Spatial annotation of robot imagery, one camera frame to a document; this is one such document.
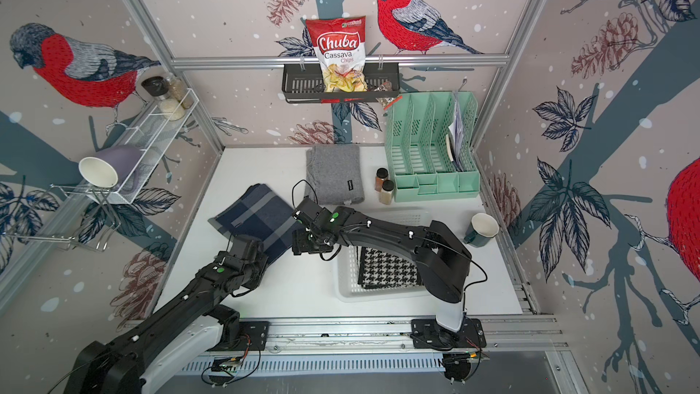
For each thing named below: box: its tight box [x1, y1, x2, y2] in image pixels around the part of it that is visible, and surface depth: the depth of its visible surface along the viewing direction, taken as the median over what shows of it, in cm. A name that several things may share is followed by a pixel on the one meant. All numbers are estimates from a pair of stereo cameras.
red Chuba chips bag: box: [305, 16, 368, 93], surface depth 84 cm
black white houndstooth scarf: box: [357, 246, 423, 290], surface depth 81 cm
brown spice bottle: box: [374, 166, 389, 193], surface depth 102 cm
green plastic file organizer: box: [384, 91, 481, 203], surface depth 106 cm
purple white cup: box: [79, 145, 143, 188], surface depth 63 cm
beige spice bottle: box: [379, 179, 395, 206], surface depth 98 cm
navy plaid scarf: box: [207, 184, 300, 264], surface depth 98 cm
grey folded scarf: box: [304, 144, 365, 206], surface depth 109 cm
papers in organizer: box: [445, 92, 464, 172], surface depth 94 cm
